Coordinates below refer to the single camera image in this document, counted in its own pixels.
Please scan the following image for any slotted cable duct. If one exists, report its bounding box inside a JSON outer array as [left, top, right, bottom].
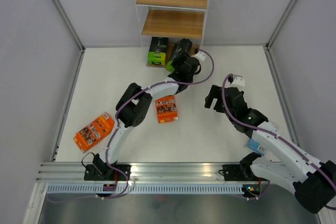
[[47, 183, 244, 195]]

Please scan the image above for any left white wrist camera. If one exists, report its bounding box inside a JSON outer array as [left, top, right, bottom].
[[193, 50, 206, 61]]

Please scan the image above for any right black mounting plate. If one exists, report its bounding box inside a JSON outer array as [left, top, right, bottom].
[[218, 164, 267, 182]]

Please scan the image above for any aluminium corner post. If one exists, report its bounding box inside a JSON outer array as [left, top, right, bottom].
[[265, 0, 314, 50], [51, 0, 85, 52]]

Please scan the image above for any orange razor box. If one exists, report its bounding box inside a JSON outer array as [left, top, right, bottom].
[[155, 95, 179, 124], [73, 112, 114, 153]]

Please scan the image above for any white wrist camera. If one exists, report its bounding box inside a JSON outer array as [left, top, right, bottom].
[[193, 50, 206, 61], [228, 74, 245, 87]]

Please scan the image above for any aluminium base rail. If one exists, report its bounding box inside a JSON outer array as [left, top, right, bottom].
[[36, 162, 254, 184]]

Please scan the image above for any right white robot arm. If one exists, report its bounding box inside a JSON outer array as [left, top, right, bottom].
[[204, 85, 335, 214]]

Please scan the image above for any right aluminium corner post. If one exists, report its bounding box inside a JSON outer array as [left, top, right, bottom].
[[265, 0, 314, 50]]

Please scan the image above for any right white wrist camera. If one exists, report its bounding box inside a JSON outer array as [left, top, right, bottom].
[[228, 74, 245, 87]]

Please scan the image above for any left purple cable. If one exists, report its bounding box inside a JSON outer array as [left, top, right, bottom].
[[47, 49, 215, 204]]

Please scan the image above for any bottom wooden shelf board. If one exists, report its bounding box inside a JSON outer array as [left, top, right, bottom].
[[146, 41, 202, 67]]

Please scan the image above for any black mounting plate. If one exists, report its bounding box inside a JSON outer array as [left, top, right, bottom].
[[218, 164, 267, 182], [83, 164, 131, 182]]

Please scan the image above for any left aluminium corner post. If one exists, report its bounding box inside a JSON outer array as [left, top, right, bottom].
[[51, 0, 85, 52]]

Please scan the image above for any orange razor box centre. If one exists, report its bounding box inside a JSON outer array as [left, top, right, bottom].
[[155, 95, 179, 124]]

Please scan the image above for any orange razor box left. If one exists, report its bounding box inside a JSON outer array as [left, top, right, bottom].
[[73, 112, 114, 153]]

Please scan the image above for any black green razor box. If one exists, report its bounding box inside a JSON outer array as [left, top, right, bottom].
[[166, 38, 193, 72], [147, 37, 169, 66]]

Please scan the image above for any blue clear razor blister pack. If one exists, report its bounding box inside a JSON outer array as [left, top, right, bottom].
[[246, 138, 267, 156]]

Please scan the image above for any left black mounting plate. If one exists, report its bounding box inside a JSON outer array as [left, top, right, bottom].
[[83, 164, 131, 182]]

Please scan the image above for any white wire shelf rack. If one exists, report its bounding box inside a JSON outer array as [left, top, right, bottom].
[[134, 0, 209, 56]]

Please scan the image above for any middle wooden shelf board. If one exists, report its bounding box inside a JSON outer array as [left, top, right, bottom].
[[142, 10, 204, 39]]

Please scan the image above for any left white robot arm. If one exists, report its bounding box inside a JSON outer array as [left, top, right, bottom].
[[84, 51, 206, 180]]

